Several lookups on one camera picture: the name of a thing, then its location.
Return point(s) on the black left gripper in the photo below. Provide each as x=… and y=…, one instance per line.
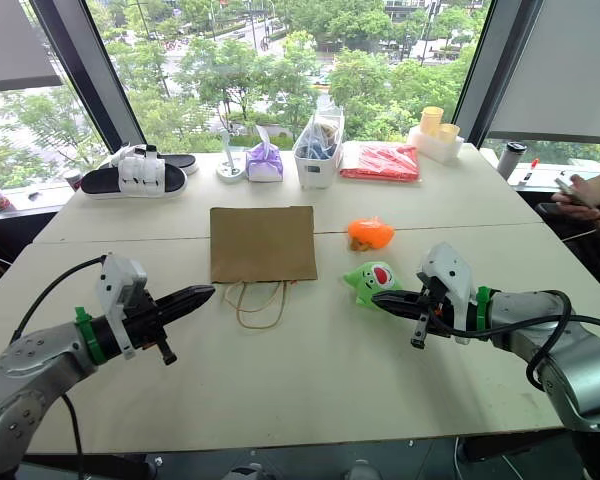
x=145, y=325

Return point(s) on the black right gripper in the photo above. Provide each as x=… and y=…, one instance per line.
x=437, y=315

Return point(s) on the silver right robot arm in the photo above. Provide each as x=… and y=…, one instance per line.
x=575, y=365

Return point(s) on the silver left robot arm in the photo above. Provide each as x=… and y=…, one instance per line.
x=25, y=370

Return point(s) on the brown paper bag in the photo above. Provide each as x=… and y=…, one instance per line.
x=262, y=245

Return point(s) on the purple tissue pack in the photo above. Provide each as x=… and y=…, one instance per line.
x=264, y=162

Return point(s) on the clear bag of items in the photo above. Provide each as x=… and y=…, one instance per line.
x=322, y=135

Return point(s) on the person's bare hand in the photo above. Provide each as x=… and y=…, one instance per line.
x=592, y=192

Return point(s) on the green plush toy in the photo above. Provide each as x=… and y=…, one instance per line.
x=375, y=282

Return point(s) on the orange plush toy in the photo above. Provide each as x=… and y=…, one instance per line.
x=372, y=232

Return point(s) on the green right wrist zip tie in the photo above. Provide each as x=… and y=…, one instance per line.
x=482, y=310

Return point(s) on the green wrist zip tie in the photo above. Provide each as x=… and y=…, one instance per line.
x=482, y=310
x=91, y=335

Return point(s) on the green left wrist zip tie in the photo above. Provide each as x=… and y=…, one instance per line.
x=91, y=335

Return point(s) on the black and white slipper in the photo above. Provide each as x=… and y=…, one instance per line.
x=180, y=161
x=137, y=177

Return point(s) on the red plastic-wrapped package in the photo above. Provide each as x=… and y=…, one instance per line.
x=380, y=162

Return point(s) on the white plastic storage bin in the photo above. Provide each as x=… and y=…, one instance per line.
x=317, y=170

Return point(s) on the white cup holder tray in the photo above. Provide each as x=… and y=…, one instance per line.
x=435, y=145

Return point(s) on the small red and white cup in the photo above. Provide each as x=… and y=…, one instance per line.
x=73, y=180

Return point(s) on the grey rounded shape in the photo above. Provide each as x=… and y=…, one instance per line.
x=362, y=470
x=247, y=471

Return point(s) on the yellow plastic cup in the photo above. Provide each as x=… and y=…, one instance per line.
x=431, y=120
x=449, y=134

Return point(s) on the grey tumbler with black lid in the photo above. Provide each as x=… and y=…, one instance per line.
x=511, y=160

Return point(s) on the red marker pen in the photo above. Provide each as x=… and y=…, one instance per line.
x=533, y=165

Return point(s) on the dark window pillar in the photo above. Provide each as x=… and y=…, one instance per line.
x=90, y=65
x=500, y=60

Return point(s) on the grey roller blind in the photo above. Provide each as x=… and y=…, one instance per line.
x=10, y=45
x=565, y=70

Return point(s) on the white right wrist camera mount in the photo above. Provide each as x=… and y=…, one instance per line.
x=452, y=275

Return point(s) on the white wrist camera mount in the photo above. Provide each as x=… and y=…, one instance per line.
x=452, y=275
x=122, y=280

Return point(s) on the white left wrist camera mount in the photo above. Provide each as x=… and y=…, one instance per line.
x=122, y=280

